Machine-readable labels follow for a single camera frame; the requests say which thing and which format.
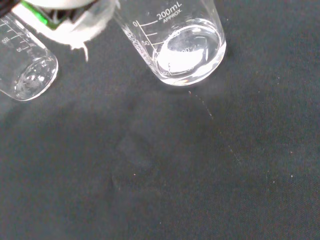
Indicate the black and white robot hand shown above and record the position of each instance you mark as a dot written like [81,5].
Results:
[72,30]

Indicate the black bench cloth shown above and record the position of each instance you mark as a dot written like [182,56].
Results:
[160,162]

